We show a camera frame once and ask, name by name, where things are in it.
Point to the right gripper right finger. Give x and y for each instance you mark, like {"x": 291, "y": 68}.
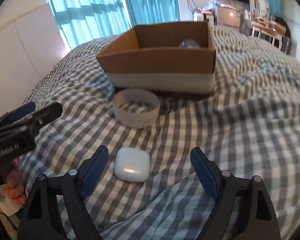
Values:
{"x": 256, "y": 216}

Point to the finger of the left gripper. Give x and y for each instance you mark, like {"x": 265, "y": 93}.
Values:
{"x": 36, "y": 119}
{"x": 17, "y": 114}

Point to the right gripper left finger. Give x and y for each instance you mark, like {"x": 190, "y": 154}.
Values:
{"x": 41, "y": 218}

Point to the clear plastic water bottle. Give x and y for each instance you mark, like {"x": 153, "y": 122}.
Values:
{"x": 189, "y": 43}

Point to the person's left hand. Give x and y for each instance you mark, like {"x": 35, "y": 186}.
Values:
{"x": 15, "y": 190}

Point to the checkered bed quilt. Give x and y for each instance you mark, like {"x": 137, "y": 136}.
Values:
{"x": 249, "y": 125}

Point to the white earbuds case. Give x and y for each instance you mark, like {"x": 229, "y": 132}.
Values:
{"x": 132, "y": 165}

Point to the left teal curtain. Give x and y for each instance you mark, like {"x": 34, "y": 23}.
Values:
{"x": 81, "y": 21}

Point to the cardboard box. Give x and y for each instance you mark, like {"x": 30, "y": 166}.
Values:
{"x": 149, "y": 57}

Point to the middle teal curtain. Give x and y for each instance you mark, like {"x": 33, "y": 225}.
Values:
{"x": 152, "y": 11}

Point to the white dressing table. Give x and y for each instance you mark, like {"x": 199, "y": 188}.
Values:
{"x": 266, "y": 29}

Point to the black bag on table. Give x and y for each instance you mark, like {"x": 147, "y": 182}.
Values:
{"x": 283, "y": 26}

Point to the silver mini fridge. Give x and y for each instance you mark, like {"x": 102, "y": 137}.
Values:
{"x": 228, "y": 17}

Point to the oval vanity mirror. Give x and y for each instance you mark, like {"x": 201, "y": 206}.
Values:
{"x": 260, "y": 8}

